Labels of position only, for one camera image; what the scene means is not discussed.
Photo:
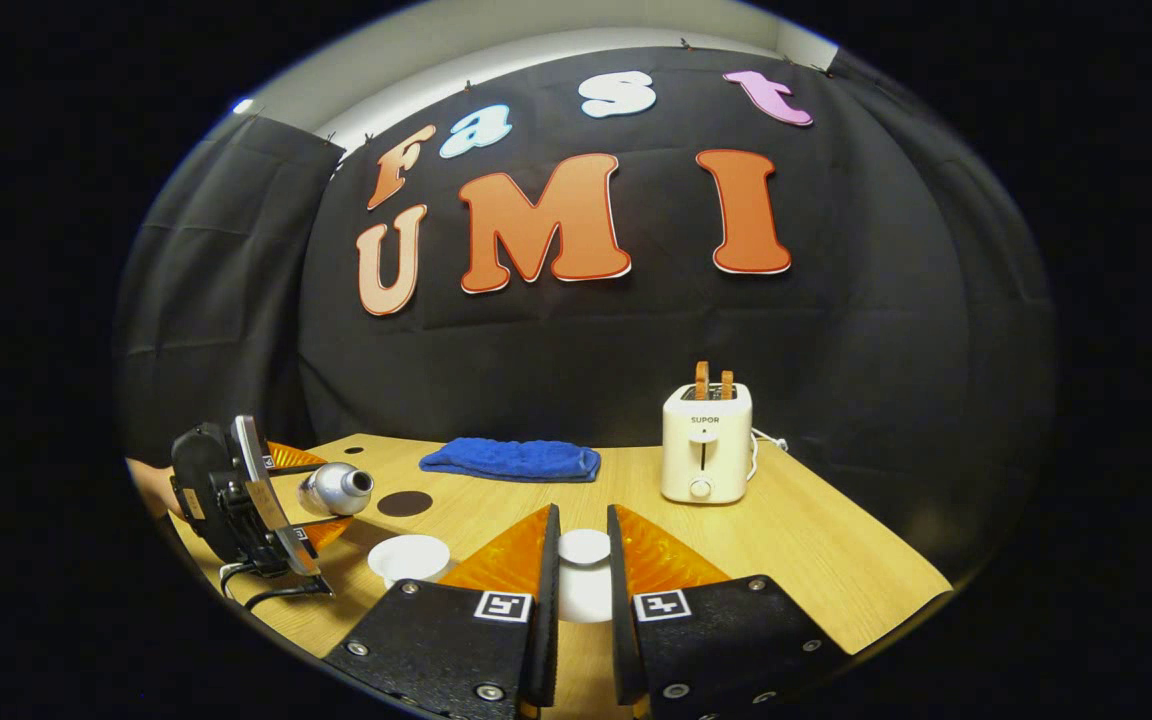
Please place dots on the white teacup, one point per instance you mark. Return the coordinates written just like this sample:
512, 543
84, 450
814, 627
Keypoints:
408, 558

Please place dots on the dark round coaster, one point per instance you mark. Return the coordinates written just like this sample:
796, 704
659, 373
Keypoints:
404, 503

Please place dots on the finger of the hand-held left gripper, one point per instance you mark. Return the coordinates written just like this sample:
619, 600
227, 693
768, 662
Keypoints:
254, 450
276, 520

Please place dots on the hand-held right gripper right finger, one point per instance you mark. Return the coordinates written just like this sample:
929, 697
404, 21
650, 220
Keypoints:
621, 620

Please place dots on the cream toaster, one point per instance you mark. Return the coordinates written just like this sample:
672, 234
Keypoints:
706, 450

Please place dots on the toast slice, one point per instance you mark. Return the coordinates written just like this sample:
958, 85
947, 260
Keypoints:
701, 380
727, 385

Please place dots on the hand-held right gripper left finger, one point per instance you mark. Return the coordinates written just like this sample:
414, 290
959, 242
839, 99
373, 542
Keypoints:
548, 600

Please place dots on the black backdrop cloth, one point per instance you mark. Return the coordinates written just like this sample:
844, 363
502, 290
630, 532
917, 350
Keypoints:
636, 350

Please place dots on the blue towel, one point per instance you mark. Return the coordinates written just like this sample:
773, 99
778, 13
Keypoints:
516, 460

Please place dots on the silver water bottle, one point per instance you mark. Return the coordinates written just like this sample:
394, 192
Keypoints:
331, 490

